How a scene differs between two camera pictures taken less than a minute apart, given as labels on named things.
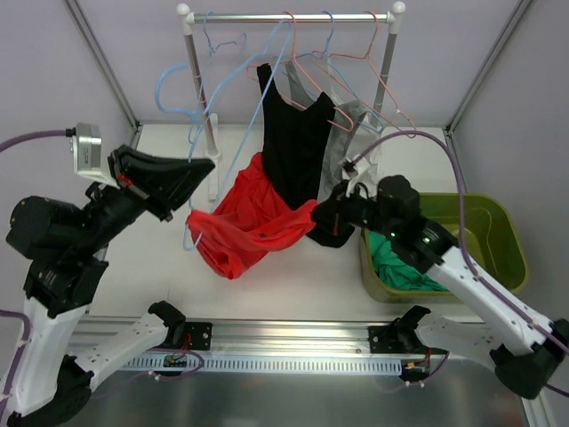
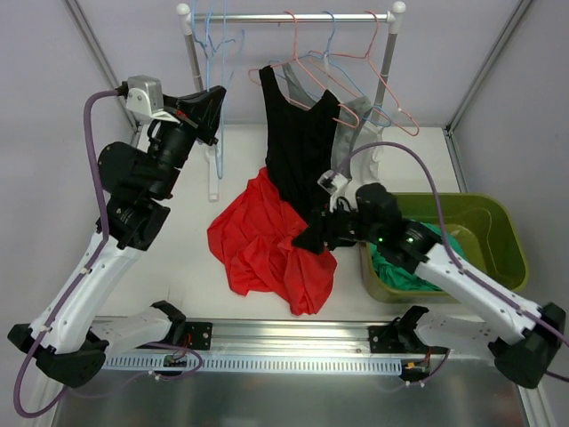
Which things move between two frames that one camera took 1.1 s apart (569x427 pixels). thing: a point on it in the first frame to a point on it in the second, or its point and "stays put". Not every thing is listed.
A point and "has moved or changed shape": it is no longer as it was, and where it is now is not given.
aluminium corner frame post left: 100,57 stays put
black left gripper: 132,183 to 191,121
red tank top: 250,219 has moved or changed shape
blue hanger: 261,96 to 220,144
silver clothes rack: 188,18 stays put
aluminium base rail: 100,334 stays put
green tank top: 391,269 stays put
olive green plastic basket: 492,241 stays put
